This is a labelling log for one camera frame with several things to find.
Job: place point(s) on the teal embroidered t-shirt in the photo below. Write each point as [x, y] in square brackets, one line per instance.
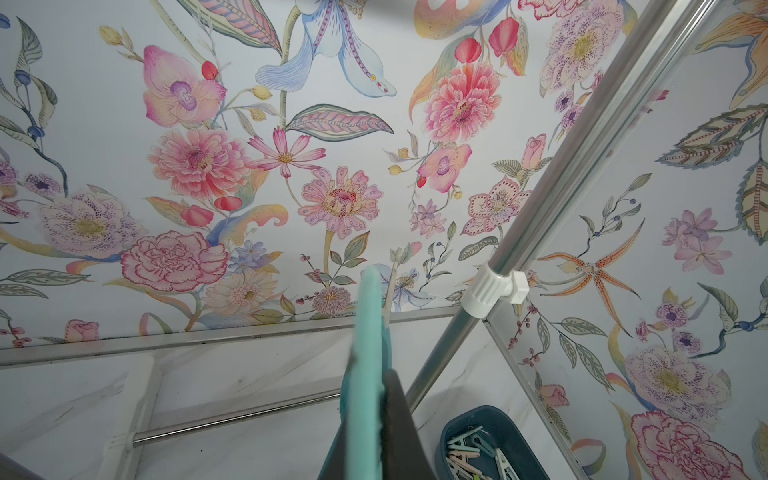
[357, 449]

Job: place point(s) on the metal clothes rack white joints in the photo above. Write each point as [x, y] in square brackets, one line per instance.
[631, 81]

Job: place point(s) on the dark teal clothespin bin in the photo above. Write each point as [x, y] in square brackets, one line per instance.
[484, 443]

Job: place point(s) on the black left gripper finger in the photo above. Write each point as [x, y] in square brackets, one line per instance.
[403, 456]

